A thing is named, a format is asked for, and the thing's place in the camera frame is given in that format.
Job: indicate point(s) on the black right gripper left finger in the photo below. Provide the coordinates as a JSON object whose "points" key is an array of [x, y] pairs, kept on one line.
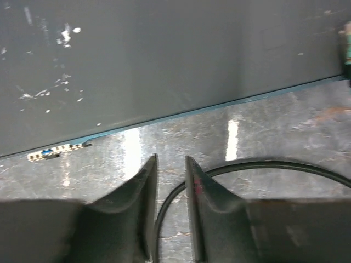
{"points": [[115, 228]]}

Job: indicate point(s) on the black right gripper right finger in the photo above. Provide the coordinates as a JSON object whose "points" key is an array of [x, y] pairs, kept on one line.
{"points": [[228, 228]]}

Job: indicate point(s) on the dark grey network switch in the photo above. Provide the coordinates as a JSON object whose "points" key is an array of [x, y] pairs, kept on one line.
{"points": [[71, 69]]}

